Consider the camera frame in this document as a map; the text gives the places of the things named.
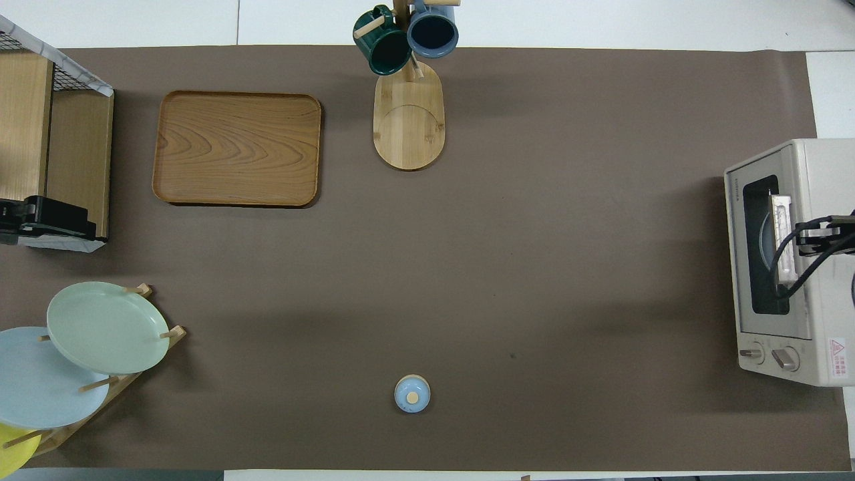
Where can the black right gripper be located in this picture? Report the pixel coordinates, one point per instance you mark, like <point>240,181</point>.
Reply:
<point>838,230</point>

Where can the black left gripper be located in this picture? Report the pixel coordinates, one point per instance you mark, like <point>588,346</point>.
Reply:
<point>53,212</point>

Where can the light blue plate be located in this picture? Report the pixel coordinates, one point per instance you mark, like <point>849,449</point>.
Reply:
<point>40,394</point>
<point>765,242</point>

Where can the beige toaster oven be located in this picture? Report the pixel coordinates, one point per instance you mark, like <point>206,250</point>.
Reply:
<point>828,314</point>

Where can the silver oven knob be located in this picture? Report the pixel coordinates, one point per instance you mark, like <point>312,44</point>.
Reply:
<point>785,359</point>

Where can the pale green plate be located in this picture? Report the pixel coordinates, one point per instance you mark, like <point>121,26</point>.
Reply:
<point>107,327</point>

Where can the rectangular wooden tray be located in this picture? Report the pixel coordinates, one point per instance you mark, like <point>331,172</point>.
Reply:
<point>237,148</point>

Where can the wooden plate rack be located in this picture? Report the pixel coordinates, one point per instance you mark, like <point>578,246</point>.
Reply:
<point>67,431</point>

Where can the yellow plate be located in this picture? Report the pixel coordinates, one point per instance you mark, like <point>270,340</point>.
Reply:
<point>13,457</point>

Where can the large brown table mat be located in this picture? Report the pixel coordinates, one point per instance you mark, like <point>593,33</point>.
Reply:
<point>568,267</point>

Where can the wooden mug tree stand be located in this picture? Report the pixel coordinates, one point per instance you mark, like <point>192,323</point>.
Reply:
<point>407,127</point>

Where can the dark green mug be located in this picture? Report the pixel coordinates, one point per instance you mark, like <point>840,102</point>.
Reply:
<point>391,55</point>

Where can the blue mug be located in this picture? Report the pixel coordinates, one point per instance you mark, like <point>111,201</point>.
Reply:
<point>433,33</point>

